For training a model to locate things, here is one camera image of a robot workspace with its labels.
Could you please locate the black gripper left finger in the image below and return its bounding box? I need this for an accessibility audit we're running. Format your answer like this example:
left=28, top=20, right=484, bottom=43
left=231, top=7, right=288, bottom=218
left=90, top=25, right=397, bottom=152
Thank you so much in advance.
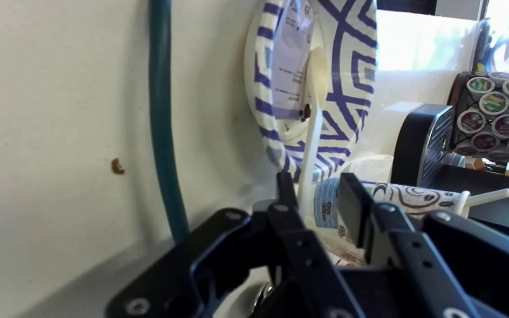
left=104, top=174, right=364, bottom=318

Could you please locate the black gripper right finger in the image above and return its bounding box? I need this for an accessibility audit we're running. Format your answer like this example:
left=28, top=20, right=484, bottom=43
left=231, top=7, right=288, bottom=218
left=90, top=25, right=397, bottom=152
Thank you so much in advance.
left=337, top=174, right=509, bottom=318

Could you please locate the white plastic spoon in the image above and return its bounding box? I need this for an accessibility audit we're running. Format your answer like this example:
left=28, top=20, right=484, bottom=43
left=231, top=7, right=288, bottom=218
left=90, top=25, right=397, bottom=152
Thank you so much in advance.
left=298, top=30, right=325, bottom=216

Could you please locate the white packet on plate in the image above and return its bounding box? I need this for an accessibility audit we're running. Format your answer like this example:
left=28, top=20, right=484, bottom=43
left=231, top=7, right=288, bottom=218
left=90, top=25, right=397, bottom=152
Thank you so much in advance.
left=272, top=0, right=313, bottom=119

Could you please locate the near blue patterned paper plate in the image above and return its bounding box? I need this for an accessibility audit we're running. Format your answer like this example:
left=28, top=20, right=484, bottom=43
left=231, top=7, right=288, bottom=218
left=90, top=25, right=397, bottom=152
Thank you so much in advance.
left=244, top=0, right=378, bottom=181

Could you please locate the patterned paper cup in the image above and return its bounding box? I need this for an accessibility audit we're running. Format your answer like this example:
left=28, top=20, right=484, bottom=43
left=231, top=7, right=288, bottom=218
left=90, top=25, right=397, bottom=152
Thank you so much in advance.
left=313, top=179, right=470, bottom=228

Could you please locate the Keurig coffee machine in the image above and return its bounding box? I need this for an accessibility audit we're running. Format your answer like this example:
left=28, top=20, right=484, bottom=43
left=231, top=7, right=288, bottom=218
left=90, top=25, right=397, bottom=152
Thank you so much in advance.
left=390, top=105, right=509, bottom=235

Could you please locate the K-cup pod carousel rack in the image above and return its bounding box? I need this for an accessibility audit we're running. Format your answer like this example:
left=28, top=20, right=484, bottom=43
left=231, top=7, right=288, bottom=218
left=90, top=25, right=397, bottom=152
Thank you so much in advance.
left=449, top=73, right=509, bottom=163

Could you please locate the teal cable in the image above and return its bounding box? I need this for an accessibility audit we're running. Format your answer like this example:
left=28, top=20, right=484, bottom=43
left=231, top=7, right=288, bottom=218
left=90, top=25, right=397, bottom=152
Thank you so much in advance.
left=148, top=0, right=191, bottom=244

